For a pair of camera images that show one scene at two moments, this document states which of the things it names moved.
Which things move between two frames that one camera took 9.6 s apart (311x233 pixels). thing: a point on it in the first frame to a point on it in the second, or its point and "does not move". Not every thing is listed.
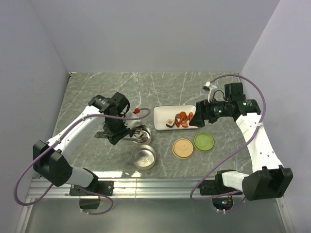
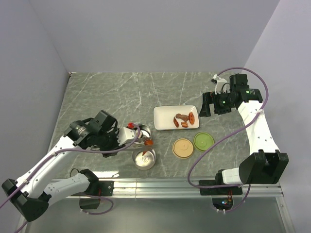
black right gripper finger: x=198 y=118 to x=207 y=98
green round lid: x=203 y=141 does not move
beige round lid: x=182 y=148 does not move
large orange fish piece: x=190 y=115 does not move
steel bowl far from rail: x=142 y=135 does not move
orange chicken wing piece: x=184 y=117 to x=148 y=142
